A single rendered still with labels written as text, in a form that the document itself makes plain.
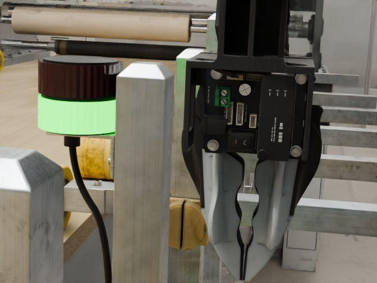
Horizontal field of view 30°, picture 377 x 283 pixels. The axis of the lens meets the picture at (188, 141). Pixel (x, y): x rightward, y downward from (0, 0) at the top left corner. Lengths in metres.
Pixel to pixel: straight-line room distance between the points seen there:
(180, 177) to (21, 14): 2.57
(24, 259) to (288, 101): 0.19
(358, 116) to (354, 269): 1.87
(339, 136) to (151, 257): 0.81
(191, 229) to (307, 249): 2.49
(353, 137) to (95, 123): 0.85
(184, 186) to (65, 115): 0.29
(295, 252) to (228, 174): 2.76
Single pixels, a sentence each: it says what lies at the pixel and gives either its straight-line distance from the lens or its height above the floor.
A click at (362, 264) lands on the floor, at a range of 3.41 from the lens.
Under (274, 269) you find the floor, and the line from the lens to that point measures 3.24.
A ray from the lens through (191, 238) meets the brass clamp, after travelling 0.74.
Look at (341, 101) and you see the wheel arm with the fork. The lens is 1.78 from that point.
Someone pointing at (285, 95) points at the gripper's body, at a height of 1.13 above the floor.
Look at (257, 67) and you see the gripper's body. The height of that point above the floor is 1.14.
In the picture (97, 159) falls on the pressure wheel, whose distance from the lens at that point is 1.05.
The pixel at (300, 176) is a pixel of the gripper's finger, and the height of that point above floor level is 1.07.
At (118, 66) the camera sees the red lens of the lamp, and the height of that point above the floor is 1.13.
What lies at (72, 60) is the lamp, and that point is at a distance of 0.50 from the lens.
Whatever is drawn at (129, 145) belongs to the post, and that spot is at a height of 1.08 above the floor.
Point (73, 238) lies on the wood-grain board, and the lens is 0.86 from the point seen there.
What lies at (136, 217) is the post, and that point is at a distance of 0.50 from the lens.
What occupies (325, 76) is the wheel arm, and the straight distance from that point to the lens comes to 2.27.
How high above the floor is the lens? 1.18
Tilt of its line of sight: 12 degrees down
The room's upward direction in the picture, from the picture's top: 2 degrees clockwise
